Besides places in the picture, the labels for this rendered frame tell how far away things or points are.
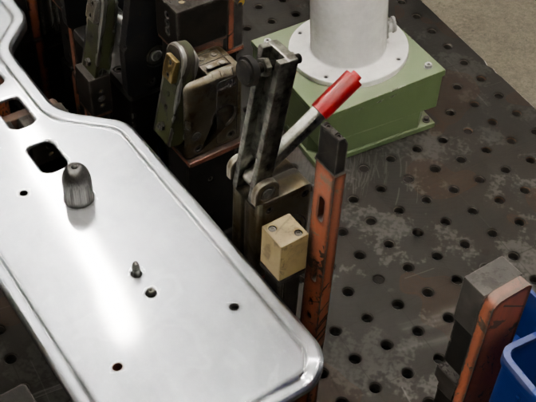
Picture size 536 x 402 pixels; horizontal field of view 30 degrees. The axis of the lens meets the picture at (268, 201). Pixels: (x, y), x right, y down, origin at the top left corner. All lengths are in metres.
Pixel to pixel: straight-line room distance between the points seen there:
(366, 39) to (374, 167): 0.20
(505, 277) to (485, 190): 0.79
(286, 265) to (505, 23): 2.24
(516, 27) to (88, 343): 2.35
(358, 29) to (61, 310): 0.71
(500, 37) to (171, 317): 2.23
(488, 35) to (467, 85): 1.34
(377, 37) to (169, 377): 0.77
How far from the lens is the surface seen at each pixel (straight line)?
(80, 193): 1.07
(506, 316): 0.80
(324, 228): 0.96
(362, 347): 1.34
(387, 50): 1.60
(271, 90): 0.94
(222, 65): 1.15
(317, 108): 1.02
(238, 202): 1.06
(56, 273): 1.03
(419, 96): 1.59
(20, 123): 1.22
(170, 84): 1.14
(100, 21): 1.22
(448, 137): 1.65
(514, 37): 3.10
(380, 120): 1.57
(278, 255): 0.97
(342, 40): 1.53
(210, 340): 0.97
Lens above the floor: 1.79
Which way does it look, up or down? 46 degrees down
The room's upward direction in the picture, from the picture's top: 3 degrees clockwise
